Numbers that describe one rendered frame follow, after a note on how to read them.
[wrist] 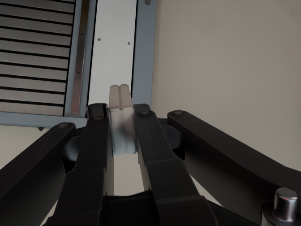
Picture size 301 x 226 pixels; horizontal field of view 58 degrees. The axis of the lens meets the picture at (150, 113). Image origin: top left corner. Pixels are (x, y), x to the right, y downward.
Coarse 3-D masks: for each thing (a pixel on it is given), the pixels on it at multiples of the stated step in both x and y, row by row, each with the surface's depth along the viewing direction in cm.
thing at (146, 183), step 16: (144, 112) 15; (144, 128) 13; (160, 128) 13; (144, 144) 12; (160, 144) 11; (144, 160) 10; (160, 160) 9; (176, 160) 9; (144, 176) 11; (160, 176) 8; (176, 176) 8; (160, 192) 7; (176, 192) 7; (192, 192) 7; (160, 208) 6; (176, 208) 6; (192, 208) 6; (208, 208) 6; (160, 224) 6; (176, 224) 6; (192, 224) 6; (208, 224) 6
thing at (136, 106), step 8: (136, 104) 19; (144, 104) 19; (136, 112) 17; (160, 120) 16; (168, 128) 15; (136, 136) 16; (168, 136) 15; (176, 136) 15; (176, 144) 15; (184, 144) 15
